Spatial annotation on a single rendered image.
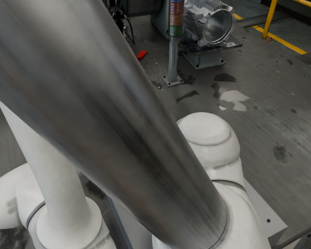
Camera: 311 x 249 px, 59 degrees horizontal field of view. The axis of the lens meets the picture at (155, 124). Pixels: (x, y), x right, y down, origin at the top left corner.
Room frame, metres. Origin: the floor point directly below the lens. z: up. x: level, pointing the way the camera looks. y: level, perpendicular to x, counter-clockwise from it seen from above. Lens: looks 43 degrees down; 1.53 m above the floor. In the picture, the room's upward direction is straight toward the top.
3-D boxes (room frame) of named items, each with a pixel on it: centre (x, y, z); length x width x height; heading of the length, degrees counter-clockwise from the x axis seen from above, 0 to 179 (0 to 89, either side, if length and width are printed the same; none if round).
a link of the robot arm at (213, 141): (0.38, -0.10, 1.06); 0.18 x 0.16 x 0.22; 5
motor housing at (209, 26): (1.29, -0.24, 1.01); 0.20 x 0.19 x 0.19; 25
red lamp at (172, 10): (1.10, -0.08, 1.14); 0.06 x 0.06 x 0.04
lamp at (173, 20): (1.10, -0.08, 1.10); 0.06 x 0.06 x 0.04
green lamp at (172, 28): (1.10, -0.08, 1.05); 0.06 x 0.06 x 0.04
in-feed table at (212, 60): (1.30, -0.25, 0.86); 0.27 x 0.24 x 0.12; 110
